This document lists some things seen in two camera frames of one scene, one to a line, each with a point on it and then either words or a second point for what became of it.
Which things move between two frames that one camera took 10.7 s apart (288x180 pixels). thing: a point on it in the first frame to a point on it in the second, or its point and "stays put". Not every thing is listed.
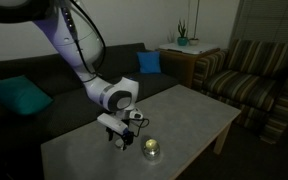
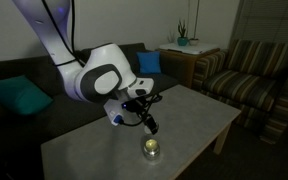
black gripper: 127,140 to 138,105
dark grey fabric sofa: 13,141 stays put
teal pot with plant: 182,40 stays put
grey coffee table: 183,124 stays put
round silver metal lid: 119,142 to 147,130
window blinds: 280,21 stays put
